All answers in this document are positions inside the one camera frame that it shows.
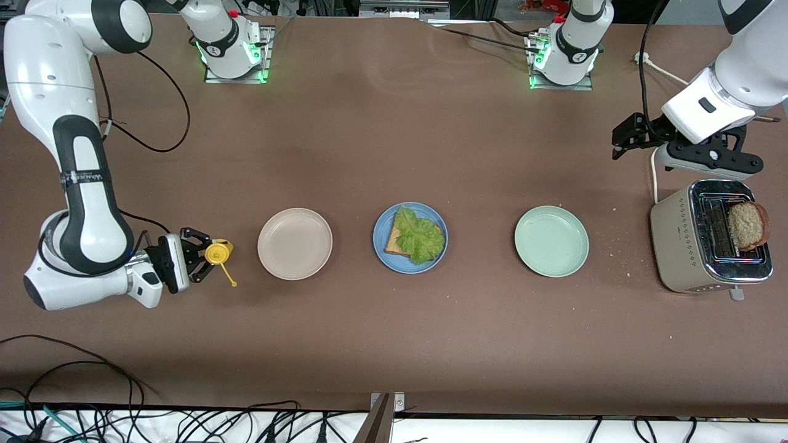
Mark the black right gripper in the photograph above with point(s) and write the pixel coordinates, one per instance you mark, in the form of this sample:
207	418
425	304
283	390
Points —
167	259

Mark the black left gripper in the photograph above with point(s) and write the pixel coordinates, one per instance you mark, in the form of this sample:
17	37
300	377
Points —
644	130

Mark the yellow squeeze bottle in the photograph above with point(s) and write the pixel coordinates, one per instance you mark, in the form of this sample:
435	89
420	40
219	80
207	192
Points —
218	252

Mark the brown bread slice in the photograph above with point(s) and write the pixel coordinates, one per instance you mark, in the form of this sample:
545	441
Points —
394	245
748	224

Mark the green lettuce leaf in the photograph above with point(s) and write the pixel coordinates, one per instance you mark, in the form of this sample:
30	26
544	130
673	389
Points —
422	237

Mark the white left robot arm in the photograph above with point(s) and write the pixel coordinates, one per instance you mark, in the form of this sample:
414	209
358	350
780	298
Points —
748	67

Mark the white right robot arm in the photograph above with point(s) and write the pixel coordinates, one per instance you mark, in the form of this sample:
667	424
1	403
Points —
86	184

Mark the beige plate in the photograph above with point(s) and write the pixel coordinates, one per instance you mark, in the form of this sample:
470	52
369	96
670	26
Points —
294	244

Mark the light green plate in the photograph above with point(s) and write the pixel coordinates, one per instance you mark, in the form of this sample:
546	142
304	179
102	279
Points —
551	241

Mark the blue plate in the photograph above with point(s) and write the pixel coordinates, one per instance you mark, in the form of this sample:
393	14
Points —
378	240

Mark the beige chrome toaster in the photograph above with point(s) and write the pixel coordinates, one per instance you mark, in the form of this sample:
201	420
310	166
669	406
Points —
674	246

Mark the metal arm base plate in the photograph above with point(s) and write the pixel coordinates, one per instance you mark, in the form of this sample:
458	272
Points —
578	86
266	61

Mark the black left camera bracket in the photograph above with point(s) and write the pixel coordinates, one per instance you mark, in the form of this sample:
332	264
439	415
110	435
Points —
732	161

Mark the metal table edge bracket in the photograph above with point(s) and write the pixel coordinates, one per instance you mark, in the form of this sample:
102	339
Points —
378	424

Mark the aluminium frame profile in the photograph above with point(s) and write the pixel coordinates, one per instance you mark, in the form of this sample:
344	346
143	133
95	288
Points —
403	9

